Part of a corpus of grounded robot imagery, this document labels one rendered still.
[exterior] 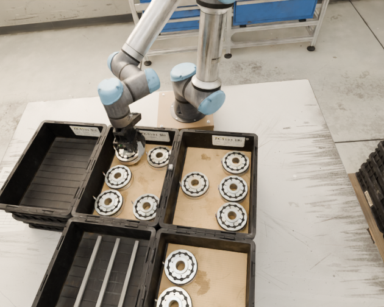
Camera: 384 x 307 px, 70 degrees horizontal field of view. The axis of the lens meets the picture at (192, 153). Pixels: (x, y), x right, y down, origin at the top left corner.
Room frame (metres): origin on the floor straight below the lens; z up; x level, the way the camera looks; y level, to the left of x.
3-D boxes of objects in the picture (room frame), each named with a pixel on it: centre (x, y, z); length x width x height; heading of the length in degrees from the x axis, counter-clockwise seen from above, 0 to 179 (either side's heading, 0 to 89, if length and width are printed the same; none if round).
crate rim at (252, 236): (0.46, -0.06, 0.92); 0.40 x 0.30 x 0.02; 164
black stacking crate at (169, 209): (0.46, -0.06, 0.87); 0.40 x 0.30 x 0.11; 164
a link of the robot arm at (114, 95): (0.65, 0.21, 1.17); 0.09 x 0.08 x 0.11; 120
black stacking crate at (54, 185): (0.63, 0.52, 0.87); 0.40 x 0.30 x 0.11; 164
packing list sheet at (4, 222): (0.64, 0.83, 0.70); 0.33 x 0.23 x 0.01; 174
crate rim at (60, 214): (0.63, 0.52, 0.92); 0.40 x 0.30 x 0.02; 164
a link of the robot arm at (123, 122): (0.65, 0.21, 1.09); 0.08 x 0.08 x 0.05
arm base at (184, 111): (0.93, -0.02, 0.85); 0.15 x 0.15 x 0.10
